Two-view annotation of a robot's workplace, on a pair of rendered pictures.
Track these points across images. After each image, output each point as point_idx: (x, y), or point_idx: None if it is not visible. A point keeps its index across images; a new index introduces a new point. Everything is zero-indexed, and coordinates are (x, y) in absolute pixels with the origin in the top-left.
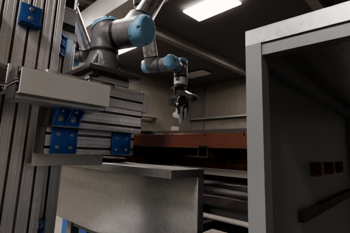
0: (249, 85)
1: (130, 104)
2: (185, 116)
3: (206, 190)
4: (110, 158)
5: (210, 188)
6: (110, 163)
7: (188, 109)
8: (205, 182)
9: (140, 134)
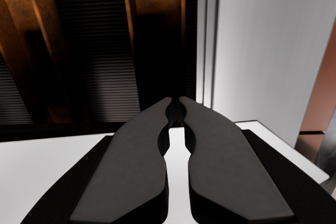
0: None
1: None
2: (143, 118)
3: None
4: (319, 149)
5: None
6: (335, 123)
7: (48, 192)
8: (14, 88)
9: (313, 160)
